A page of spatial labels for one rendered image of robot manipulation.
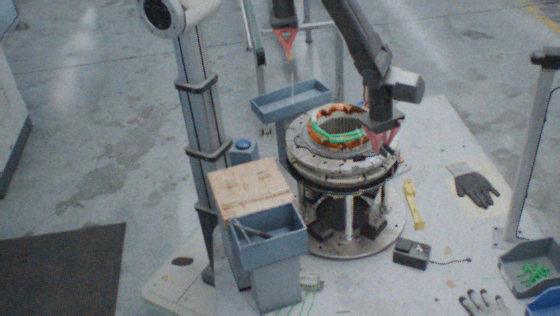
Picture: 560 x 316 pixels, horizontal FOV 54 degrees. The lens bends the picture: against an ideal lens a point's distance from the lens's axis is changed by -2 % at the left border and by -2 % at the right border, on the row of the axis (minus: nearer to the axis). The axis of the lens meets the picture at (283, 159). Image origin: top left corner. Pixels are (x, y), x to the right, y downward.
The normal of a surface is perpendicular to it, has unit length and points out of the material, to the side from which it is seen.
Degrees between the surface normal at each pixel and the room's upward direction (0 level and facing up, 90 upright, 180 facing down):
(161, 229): 0
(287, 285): 90
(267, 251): 90
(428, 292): 0
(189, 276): 0
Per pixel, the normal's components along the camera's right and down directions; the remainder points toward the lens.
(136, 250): -0.08, -0.79
